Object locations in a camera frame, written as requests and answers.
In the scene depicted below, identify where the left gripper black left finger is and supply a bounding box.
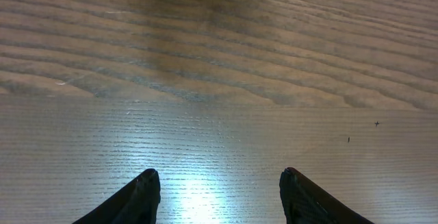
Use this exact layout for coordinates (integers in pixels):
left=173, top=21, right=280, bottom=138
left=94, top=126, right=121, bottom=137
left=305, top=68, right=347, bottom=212
left=74, top=169, right=161, bottom=224

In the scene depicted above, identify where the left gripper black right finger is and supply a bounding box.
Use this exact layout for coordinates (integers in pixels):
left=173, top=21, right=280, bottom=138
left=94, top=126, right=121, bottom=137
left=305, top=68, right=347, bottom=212
left=279, top=167, right=372, bottom=224

